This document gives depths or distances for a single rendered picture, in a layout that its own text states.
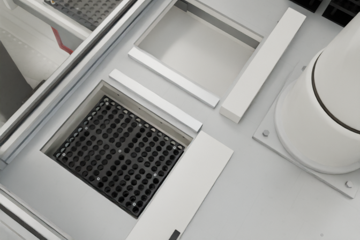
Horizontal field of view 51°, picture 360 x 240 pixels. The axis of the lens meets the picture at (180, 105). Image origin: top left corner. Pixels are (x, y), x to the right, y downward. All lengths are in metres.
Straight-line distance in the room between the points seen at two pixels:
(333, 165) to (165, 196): 0.34
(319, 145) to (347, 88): 0.17
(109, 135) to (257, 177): 0.33
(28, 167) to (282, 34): 0.62
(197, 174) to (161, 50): 0.40
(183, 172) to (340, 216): 0.32
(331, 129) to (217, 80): 0.40
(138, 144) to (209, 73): 0.29
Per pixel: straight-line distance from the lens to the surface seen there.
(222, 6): 0.98
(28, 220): 0.64
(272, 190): 0.80
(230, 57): 1.04
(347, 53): 0.59
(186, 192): 0.75
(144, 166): 0.82
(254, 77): 0.84
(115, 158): 0.83
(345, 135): 0.69
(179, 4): 1.09
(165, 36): 1.06
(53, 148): 0.93
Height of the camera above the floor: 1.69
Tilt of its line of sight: 65 degrees down
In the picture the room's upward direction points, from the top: 8 degrees clockwise
